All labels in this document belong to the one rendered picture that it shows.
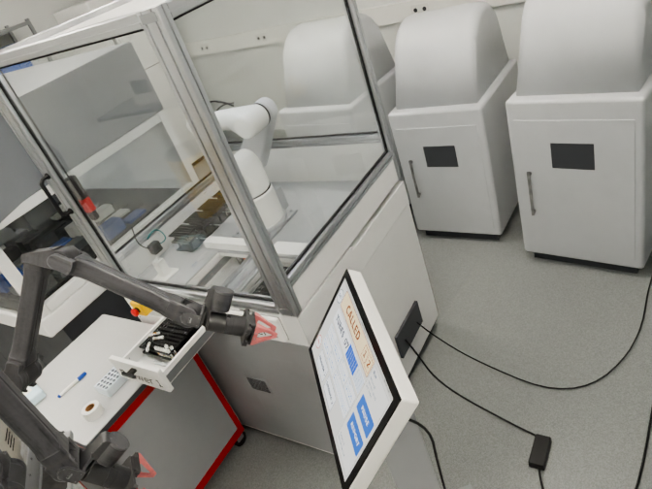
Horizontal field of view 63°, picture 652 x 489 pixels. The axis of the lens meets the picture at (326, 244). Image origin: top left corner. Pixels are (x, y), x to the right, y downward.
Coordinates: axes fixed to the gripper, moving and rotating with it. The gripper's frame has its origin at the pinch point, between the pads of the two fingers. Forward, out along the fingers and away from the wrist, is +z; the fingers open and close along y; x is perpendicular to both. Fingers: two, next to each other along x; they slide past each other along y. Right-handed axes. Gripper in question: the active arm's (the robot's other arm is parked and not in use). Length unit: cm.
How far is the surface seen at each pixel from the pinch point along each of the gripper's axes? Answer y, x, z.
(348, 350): -19.1, -11.7, 14.8
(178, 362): 34, 44, -19
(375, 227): 71, -12, 50
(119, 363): 41, 55, -39
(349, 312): -10.3, -17.6, 15.0
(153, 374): 28, 47, -27
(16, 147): 122, 13, -101
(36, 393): 58, 91, -68
